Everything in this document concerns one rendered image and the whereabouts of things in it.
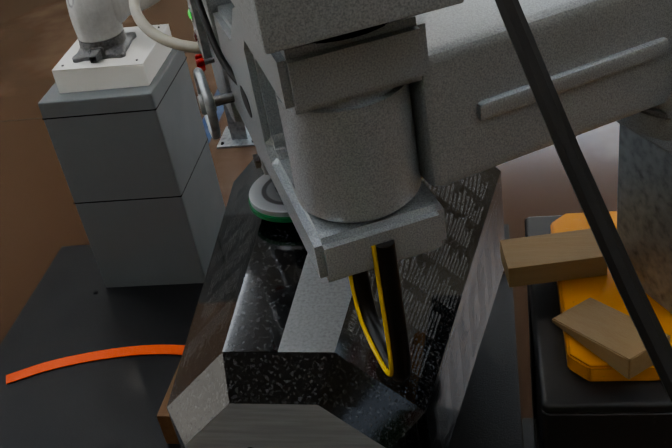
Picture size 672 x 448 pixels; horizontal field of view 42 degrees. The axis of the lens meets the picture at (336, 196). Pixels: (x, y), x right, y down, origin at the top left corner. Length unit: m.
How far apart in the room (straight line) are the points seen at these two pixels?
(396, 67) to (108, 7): 1.95
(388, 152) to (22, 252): 2.81
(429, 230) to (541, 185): 2.30
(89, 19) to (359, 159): 1.91
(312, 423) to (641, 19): 0.92
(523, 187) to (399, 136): 2.37
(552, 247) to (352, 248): 0.70
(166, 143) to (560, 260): 1.58
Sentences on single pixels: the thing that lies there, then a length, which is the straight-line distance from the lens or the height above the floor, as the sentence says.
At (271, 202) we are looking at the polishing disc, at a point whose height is 0.88.
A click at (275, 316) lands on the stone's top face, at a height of 0.82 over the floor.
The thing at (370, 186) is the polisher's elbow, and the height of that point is 1.31.
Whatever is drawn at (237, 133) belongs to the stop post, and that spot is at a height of 0.04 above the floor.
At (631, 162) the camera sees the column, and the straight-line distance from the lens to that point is 1.72.
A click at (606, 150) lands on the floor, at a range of 3.80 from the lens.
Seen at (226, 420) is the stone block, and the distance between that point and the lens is 1.76.
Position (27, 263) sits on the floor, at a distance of 3.80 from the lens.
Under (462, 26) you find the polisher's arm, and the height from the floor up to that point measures 1.47.
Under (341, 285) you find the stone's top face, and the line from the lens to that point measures 1.84.
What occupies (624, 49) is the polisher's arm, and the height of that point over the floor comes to 1.38.
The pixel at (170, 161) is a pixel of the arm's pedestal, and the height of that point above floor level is 0.54.
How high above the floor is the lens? 1.97
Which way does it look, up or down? 33 degrees down
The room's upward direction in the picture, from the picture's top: 10 degrees counter-clockwise
